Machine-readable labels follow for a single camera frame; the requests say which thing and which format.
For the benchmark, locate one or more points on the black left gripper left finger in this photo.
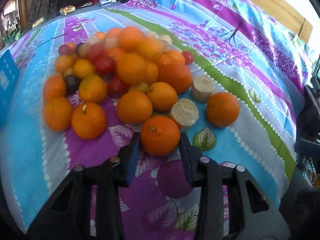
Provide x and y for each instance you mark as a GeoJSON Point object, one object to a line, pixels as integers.
{"type": "Point", "coordinates": [86, 204]}

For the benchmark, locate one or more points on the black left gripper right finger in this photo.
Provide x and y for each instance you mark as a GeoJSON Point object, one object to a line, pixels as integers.
{"type": "Point", "coordinates": [232, 203]}

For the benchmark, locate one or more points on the orange mandarin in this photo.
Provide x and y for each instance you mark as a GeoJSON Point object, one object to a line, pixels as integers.
{"type": "Point", "coordinates": [159, 136]}

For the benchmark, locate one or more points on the mandarin with stem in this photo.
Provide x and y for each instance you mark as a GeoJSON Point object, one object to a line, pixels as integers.
{"type": "Point", "coordinates": [89, 121]}

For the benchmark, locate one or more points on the large front-left mandarin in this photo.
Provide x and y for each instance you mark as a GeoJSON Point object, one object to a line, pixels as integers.
{"type": "Point", "coordinates": [57, 114]}

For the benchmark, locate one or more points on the lone right mandarin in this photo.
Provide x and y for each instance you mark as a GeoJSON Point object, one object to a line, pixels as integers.
{"type": "Point", "coordinates": [222, 109]}

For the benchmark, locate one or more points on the cut banana piece near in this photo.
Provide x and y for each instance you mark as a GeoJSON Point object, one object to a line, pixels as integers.
{"type": "Point", "coordinates": [184, 113]}

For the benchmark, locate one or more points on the cut banana piece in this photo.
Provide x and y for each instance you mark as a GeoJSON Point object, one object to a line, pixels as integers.
{"type": "Point", "coordinates": [184, 113]}
{"type": "Point", "coordinates": [202, 88]}

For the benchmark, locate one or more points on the dark purple plum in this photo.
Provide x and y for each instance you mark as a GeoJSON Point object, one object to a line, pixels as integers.
{"type": "Point", "coordinates": [72, 84]}

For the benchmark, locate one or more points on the cut banana piece far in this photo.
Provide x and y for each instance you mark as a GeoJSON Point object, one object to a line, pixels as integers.
{"type": "Point", "coordinates": [202, 88]}

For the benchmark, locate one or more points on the cardboard fruit box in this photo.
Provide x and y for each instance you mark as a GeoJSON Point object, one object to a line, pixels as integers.
{"type": "Point", "coordinates": [8, 78]}

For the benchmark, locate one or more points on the colourful floral bed sheet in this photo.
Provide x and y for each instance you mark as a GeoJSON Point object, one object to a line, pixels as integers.
{"type": "Point", "coordinates": [242, 49]}

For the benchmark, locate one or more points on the wooden headboard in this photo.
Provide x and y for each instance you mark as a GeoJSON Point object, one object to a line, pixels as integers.
{"type": "Point", "coordinates": [287, 16]}

